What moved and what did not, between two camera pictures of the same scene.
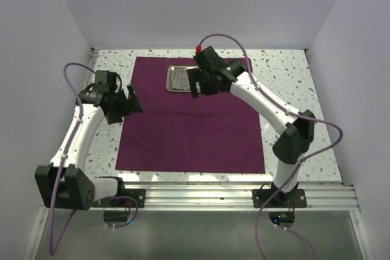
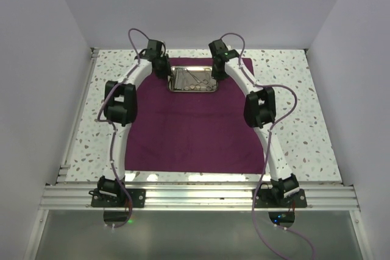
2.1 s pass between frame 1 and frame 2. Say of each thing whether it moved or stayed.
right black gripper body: moved
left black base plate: stayed
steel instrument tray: stayed
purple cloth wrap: stayed
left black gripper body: moved
